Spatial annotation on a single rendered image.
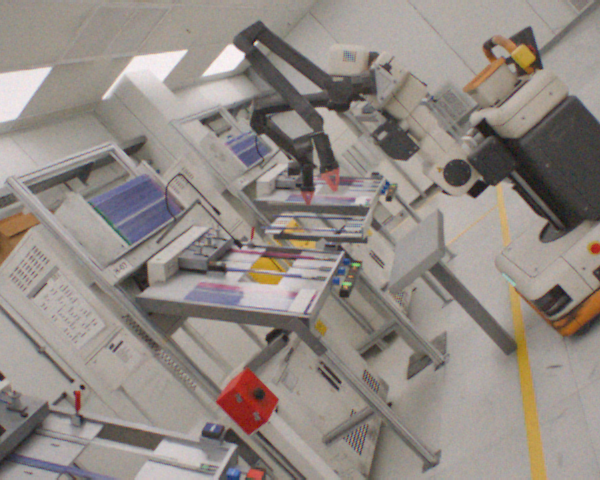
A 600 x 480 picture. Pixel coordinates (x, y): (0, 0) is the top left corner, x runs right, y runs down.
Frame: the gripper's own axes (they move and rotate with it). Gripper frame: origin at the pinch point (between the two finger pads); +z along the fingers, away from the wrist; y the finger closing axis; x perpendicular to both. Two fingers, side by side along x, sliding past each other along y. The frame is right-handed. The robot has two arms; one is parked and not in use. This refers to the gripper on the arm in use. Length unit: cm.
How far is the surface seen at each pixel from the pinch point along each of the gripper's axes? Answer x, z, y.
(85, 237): -77, -3, 79
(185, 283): -37, 17, 71
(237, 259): -25, 17, 40
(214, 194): -72, 11, -56
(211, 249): -35, 11, 45
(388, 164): 1, 60, -410
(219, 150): -71, -15, -66
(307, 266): 8.2, 18.1, 41.0
